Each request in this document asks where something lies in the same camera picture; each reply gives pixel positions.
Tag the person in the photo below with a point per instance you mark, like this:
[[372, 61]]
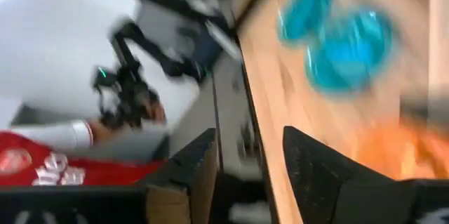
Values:
[[52, 161]]

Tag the teal translucent plastic plate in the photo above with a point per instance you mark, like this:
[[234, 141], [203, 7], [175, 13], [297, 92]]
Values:
[[305, 10], [350, 53]]

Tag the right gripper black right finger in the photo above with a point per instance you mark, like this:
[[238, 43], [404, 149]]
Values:
[[350, 185]]

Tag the orange translucent plastic plate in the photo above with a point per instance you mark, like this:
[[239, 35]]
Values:
[[396, 150]]

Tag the person's hand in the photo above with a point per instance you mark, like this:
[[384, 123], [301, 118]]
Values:
[[140, 118]]

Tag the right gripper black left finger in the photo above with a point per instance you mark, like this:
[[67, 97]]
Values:
[[189, 175]]

